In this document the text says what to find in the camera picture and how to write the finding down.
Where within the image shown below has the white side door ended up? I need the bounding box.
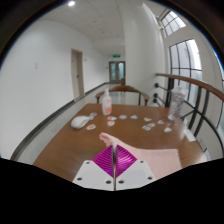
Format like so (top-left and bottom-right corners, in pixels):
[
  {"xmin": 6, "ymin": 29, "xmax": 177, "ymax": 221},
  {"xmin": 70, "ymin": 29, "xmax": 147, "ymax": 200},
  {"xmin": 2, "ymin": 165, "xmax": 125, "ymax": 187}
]
[{"xmin": 70, "ymin": 48, "xmax": 85, "ymax": 100}]

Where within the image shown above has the arched window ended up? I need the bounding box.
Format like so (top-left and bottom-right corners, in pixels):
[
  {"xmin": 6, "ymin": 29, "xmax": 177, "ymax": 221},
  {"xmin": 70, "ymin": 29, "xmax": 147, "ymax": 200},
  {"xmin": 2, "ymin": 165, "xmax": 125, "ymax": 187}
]
[{"xmin": 160, "ymin": 10, "xmax": 187, "ymax": 37}]

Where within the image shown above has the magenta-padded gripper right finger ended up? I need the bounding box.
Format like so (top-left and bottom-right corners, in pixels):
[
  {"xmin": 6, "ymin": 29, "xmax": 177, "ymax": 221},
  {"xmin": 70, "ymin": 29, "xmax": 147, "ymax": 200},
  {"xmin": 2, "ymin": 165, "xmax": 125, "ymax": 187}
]
[{"xmin": 114, "ymin": 144, "xmax": 157, "ymax": 192}]

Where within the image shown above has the grey double door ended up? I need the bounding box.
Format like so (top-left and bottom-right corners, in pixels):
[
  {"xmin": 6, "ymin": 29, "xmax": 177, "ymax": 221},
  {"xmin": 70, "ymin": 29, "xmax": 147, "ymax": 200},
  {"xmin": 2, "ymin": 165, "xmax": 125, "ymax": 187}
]
[{"xmin": 108, "ymin": 60, "xmax": 126, "ymax": 85}]

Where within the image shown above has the clear plastic bottle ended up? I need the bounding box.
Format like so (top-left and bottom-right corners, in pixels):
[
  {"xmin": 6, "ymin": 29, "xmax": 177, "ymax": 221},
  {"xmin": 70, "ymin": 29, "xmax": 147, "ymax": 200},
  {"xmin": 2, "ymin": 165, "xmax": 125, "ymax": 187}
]
[{"xmin": 167, "ymin": 85, "xmax": 186, "ymax": 122}]

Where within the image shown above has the white card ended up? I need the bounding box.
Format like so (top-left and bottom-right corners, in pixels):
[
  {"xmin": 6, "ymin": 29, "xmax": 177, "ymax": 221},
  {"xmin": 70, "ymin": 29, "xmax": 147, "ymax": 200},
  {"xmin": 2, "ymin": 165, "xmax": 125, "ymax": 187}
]
[{"xmin": 183, "ymin": 129, "xmax": 198, "ymax": 142}]

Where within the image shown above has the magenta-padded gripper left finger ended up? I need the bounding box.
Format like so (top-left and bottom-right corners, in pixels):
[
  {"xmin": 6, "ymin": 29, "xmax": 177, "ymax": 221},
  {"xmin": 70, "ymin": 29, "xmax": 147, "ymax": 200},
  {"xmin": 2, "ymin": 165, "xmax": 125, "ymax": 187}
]
[{"xmin": 72, "ymin": 144, "xmax": 116, "ymax": 192}]

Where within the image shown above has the tall black-framed window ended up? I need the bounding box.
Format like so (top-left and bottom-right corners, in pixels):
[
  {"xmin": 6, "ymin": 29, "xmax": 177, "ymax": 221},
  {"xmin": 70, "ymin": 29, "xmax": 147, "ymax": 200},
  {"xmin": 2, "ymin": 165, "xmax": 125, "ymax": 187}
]
[{"xmin": 168, "ymin": 38, "xmax": 203, "ymax": 101}]

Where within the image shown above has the pink towel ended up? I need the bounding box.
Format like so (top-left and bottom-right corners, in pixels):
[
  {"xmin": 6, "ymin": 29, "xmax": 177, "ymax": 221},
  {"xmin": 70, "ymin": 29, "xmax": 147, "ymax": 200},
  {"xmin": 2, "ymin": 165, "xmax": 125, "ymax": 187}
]
[{"xmin": 98, "ymin": 132, "xmax": 183, "ymax": 181}]

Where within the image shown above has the wooden chair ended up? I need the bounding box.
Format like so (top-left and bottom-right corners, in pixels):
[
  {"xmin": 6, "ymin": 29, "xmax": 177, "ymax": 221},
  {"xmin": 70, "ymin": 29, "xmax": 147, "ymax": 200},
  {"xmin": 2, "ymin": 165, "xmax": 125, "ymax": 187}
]
[{"xmin": 95, "ymin": 84, "xmax": 151, "ymax": 107}]

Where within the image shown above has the wooden handrail with black posts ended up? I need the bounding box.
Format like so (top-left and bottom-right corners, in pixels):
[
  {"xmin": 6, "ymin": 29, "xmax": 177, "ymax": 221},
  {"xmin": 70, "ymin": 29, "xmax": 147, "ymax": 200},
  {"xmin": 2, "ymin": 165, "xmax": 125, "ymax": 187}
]
[{"xmin": 153, "ymin": 72, "xmax": 224, "ymax": 158}]

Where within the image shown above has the white pump bottle orange label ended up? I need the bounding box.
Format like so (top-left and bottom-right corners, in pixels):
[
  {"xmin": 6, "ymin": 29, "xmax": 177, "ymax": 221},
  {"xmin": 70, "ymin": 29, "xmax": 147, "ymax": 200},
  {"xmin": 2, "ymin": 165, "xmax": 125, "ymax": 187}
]
[{"xmin": 101, "ymin": 87, "xmax": 113, "ymax": 116}]

